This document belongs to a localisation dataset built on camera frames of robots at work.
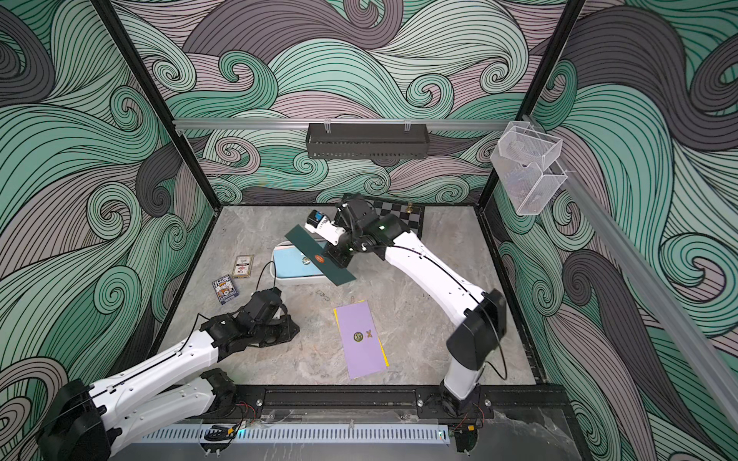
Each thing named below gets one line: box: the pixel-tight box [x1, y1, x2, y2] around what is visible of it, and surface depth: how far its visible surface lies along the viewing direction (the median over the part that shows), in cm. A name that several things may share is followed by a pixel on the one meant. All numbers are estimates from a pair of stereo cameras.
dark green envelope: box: [284, 223, 357, 287], surface depth 73 cm
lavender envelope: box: [336, 300, 387, 380], surface depth 86 cm
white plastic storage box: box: [270, 236, 329, 281], surface depth 100 cm
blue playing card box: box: [211, 273, 240, 306], surface depth 94 cm
